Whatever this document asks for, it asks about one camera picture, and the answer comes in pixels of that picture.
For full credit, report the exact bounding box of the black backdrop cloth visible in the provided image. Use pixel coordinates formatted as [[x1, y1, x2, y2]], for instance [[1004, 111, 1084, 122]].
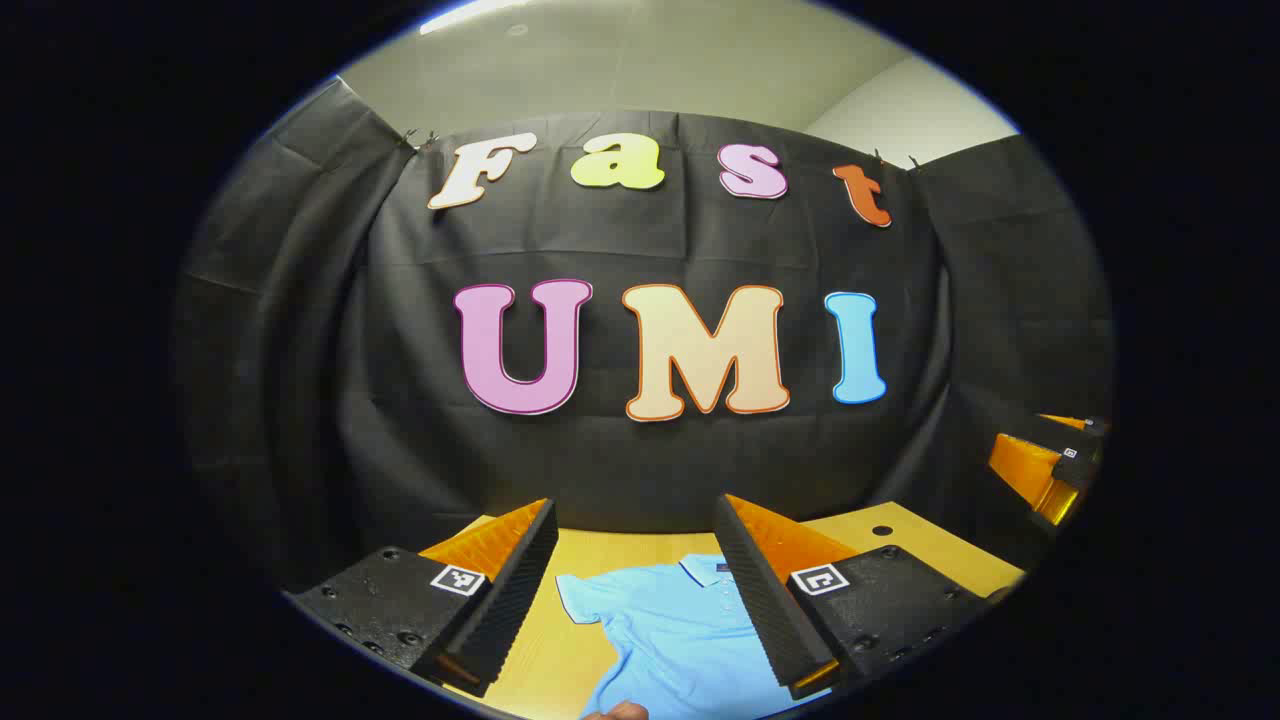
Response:
[[172, 75, 1116, 591]]

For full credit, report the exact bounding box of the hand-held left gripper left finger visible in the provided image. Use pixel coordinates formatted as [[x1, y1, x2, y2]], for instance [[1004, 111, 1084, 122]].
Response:
[[288, 497, 560, 699]]

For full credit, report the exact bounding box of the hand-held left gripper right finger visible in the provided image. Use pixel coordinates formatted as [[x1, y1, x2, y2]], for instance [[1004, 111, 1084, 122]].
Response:
[[713, 492, 1003, 702]]

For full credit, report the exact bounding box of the light blue T-shirt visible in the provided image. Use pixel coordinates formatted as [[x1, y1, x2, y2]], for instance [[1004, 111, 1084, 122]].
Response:
[[555, 553, 831, 720]]

